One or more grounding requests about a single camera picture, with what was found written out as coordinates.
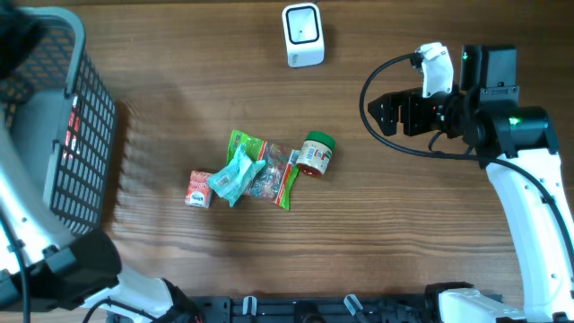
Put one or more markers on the green lid jar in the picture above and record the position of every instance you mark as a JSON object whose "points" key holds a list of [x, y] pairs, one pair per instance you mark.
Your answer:
{"points": [[315, 154]]}

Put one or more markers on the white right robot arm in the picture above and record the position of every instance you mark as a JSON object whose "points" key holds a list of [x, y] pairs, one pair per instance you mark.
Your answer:
{"points": [[519, 150]]}

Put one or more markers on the white barcode scanner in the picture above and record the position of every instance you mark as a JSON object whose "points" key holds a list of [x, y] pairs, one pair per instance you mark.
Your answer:
{"points": [[303, 34]]}

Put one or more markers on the red white small box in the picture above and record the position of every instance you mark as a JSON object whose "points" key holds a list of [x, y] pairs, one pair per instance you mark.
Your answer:
{"points": [[199, 193]]}

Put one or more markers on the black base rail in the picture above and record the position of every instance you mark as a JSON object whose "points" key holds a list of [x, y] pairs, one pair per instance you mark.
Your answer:
{"points": [[382, 309]]}

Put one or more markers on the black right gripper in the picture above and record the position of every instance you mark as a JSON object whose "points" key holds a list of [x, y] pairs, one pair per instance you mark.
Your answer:
{"points": [[410, 101]]}

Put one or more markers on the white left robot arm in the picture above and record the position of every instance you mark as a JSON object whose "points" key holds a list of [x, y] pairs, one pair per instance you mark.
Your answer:
{"points": [[43, 265]]}

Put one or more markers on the teal white tissue pack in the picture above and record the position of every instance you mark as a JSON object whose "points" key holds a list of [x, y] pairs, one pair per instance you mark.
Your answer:
{"points": [[231, 182]]}

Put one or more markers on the grey plastic shopping basket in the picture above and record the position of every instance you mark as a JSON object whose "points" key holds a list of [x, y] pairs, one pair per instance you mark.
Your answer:
{"points": [[62, 120]]}

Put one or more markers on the green candy bag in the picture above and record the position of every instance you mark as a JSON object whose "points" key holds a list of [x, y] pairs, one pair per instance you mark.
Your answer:
{"points": [[273, 183]]}

